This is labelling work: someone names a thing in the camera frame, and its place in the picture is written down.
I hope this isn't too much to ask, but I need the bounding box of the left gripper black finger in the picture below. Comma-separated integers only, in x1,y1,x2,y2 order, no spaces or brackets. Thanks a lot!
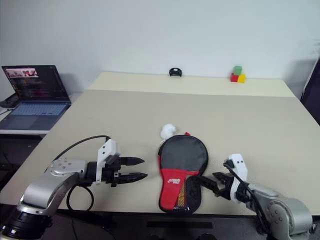
116,172,148,186
119,156,146,167

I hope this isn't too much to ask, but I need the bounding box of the white fluffy pompom charm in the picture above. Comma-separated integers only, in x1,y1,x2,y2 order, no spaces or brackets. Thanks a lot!
160,123,178,140

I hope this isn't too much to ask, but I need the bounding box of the open dark laptop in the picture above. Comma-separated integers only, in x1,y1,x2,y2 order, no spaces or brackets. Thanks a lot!
0,64,73,132

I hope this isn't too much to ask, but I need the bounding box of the black table frame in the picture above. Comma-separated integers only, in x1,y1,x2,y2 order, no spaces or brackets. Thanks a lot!
55,209,262,229

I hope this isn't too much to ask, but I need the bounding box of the small black gadget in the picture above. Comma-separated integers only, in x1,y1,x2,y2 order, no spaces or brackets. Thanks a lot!
168,67,184,78

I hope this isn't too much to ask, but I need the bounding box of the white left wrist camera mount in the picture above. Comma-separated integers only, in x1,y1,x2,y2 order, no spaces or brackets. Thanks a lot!
92,138,122,186

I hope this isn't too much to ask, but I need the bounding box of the black office chair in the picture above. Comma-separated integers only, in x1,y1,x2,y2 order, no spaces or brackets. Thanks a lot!
299,56,320,126

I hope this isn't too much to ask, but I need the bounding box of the dark rounded shape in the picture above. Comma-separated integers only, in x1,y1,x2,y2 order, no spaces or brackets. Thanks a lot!
196,232,221,240

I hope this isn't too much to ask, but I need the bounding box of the beige table mat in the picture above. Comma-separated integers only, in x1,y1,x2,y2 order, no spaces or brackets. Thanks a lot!
0,89,320,216

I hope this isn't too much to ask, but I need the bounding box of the black handheld device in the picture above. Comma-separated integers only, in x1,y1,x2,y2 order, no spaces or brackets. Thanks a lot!
0,97,19,109

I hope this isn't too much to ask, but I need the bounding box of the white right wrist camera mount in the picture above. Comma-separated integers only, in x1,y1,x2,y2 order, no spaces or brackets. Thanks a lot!
226,153,250,204

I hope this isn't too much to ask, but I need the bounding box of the black and red paddle case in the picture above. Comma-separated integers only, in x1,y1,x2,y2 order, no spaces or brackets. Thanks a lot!
156,131,210,215

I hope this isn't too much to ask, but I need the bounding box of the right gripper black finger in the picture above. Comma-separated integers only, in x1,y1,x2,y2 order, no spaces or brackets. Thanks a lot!
211,171,229,182
199,175,221,196

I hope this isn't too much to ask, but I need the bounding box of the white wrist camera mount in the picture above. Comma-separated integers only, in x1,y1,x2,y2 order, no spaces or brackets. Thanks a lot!
226,153,250,204
92,138,122,186

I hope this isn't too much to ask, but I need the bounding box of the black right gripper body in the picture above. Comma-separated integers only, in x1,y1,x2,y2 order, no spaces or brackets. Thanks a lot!
214,171,237,201

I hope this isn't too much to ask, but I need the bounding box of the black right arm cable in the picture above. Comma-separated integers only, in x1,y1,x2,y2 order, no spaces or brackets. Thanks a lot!
222,159,270,236

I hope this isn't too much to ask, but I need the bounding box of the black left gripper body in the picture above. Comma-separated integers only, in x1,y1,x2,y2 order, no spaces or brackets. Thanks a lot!
100,154,126,189

